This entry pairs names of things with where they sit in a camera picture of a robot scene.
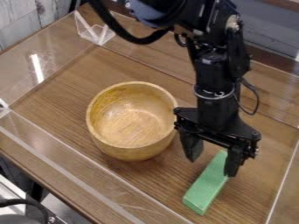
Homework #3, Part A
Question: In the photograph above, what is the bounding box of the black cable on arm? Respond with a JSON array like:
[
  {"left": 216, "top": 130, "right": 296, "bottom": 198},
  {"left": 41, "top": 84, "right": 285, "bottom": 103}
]
[{"left": 235, "top": 77, "right": 260, "bottom": 116}]

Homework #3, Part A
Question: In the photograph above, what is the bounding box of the black metal table frame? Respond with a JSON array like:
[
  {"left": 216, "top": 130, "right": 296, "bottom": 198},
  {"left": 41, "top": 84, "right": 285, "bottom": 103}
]
[{"left": 0, "top": 157, "right": 68, "bottom": 224}]

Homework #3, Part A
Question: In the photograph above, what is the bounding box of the black cable under table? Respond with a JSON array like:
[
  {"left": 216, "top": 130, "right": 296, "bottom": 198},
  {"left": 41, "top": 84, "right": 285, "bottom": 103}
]
[{"left": 0, "top": 199, "right": 50, "bottom": 224}]

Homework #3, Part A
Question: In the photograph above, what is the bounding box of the brown wooden bowl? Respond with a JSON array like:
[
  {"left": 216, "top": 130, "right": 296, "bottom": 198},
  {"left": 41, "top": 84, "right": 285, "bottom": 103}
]
[{"left": 85, "top": 81, "right": 177, "bottom": 161}]

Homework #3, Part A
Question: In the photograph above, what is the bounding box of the green rectangular block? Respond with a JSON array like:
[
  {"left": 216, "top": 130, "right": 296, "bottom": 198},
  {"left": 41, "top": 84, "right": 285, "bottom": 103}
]
[{"left": 181, "top": 150, "right": 229, "bottom": 215}]

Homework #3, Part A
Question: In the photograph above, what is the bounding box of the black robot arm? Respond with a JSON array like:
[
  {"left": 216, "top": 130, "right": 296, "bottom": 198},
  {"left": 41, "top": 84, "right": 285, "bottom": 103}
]
[{"left": 88, "top": 0, "right": 261, "bottom": 177}]

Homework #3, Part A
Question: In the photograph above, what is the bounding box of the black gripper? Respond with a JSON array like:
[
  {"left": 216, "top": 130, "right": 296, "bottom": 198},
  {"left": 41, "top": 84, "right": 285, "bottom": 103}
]
[{"left": 172, "top": 93, "right": 263, "bottom": 178}]

